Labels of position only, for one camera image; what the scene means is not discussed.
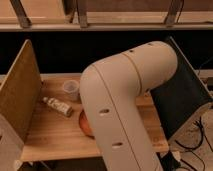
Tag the dark panel board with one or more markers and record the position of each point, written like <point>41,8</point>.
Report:
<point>183,99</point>

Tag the white patterned bottle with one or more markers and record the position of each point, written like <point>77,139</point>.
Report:
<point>58,105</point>

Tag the orange ceramic bowl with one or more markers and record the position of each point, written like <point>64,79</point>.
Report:
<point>84,125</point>

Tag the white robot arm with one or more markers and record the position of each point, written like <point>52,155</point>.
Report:
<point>108,90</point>

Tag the wooden shelf rail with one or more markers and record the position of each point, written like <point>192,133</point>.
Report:
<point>105,15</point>

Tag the clear plastic cup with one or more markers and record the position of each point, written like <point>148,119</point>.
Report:
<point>72,88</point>

